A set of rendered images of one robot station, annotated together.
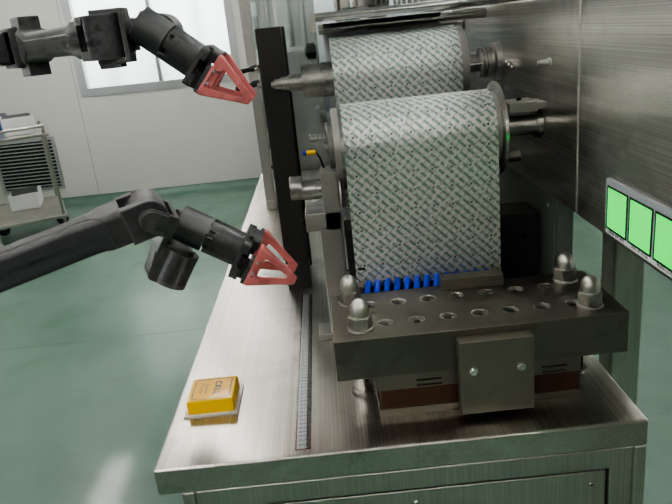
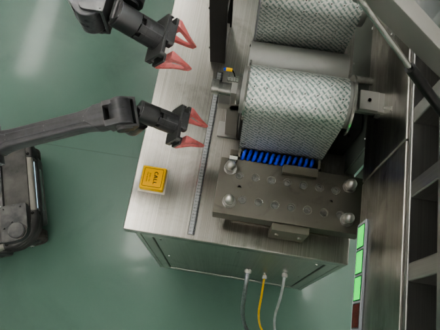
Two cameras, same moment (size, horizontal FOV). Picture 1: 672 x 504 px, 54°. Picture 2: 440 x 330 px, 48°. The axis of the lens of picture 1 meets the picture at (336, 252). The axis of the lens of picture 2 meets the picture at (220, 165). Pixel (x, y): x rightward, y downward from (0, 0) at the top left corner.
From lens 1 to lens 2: 102 cm
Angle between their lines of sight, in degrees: 52
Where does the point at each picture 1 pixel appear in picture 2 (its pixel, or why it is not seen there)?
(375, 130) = (266, 110)
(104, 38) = (91, 25)
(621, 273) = not seen: hidden behind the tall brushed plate
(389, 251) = (260, 143)
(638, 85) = (384, 235)
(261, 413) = (175, 198)
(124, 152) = not seen: outside the picture
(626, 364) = not seen: hidden behind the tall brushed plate
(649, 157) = (372, 256)
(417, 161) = (287, 124)
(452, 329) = (272, 220)
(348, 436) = (213, 231)
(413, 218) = (278, 138)
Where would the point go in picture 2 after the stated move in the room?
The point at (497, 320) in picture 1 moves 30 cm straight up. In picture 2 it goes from (296, 219) to (319, 187)
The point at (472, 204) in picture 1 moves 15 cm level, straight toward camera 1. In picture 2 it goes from (315, 141) to (296, 194)
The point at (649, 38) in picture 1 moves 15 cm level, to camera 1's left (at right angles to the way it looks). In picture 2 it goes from (391, 239) to (314, 227)
